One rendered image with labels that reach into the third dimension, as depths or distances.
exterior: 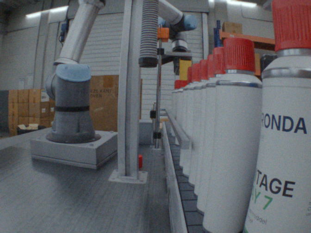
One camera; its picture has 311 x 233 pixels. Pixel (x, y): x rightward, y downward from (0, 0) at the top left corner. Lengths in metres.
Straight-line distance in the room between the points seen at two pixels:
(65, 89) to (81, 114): 0.09
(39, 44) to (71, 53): 5.48
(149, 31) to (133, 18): 0.15
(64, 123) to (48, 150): 0.10
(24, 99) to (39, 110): 0.42
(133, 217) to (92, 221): 0.07
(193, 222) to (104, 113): 0.93
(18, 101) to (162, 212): 4.18
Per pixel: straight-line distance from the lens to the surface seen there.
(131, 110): 0.53
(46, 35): 6.23
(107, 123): 1.15
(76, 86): 0.69
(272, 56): 0.74
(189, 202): 0.34
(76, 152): 0.65
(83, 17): 0.90
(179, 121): 0.71
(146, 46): 0.43
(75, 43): 0.86
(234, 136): 0.21
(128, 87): 0.54
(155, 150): 0.58
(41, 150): 0.72
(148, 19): 0.44
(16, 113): 4.48
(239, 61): 0.22
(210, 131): 0.27
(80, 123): 0.70
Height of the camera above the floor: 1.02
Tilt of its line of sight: 5 degrees down
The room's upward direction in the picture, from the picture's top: 2 degrees clockwise
